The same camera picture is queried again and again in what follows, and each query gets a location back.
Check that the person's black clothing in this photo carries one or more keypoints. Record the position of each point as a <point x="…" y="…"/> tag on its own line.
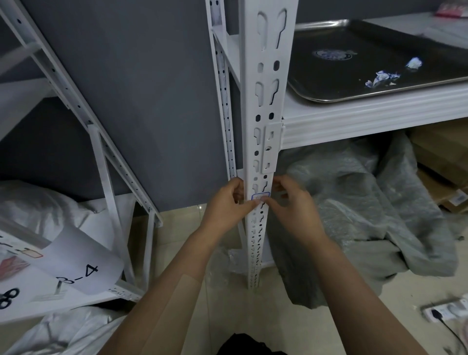
<point x="252" y="345"/>

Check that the white flat board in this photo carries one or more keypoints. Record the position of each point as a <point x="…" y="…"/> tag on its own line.
<point x="33" y="296"/>

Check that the steel tray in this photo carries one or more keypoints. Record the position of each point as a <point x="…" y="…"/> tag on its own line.
<point x="347" y="76"/>

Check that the crumpled white plastic bundle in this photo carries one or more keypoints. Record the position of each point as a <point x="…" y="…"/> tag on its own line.
<point x="66" y="333"/>

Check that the person's right hand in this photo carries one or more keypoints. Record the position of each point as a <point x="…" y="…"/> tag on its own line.
<point x="296" y="215"/>

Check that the brown cardboard box piece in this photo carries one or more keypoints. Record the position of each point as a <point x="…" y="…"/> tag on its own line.
<point x="442" y="161"/>

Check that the white power strip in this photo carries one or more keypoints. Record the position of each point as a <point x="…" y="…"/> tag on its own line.
<point x="448" y="310"/>

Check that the person's right forearm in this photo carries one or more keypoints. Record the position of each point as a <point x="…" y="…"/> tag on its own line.
<point x="362" y="303"/>

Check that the person's grey clothing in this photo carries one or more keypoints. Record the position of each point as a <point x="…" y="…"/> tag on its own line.
<point x="365" y="205"/>

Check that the large white paper sheet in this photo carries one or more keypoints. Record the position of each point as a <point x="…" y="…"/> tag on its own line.
<point x="80" y="263"/>

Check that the label scrap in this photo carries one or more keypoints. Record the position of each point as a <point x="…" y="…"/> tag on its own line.
<point x="382" y="77"/>

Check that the white perforated shelf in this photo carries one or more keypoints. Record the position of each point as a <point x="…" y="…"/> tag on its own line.
<point x="248" y="109"/>

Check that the person's left forearm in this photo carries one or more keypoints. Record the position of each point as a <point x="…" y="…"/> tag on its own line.
<point x="161" y="303"/>

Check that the blue-bordered white label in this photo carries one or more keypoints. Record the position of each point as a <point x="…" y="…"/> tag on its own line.
<point x="260" y="195"/>
<point x="414" y="63"/>

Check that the person's left hand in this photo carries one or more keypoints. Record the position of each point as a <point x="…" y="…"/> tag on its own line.
<point x="226" y="212"/>

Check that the white metal shelving rack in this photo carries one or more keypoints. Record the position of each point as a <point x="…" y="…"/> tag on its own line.
<point x="365" y="120"/>

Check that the clear plastic wrap piece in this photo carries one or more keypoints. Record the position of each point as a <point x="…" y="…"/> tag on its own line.
<point x="226" y="265"/>

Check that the white-grey cloth bundle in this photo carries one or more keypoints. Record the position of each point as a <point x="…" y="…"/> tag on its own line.
<point x="40" y="208"/>

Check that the round blue-white sticker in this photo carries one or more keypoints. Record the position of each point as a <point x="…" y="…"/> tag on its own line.
<point x="332" y="55"/>

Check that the pink packet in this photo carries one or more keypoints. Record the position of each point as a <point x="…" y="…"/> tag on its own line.
<point x="451" y="10"/>

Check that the paper with red picture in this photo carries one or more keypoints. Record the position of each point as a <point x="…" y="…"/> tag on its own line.
<point x="14" y="261"/>

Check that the loose white perforated bar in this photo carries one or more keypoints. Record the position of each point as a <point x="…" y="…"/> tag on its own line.
<point x="126" y="292"/>

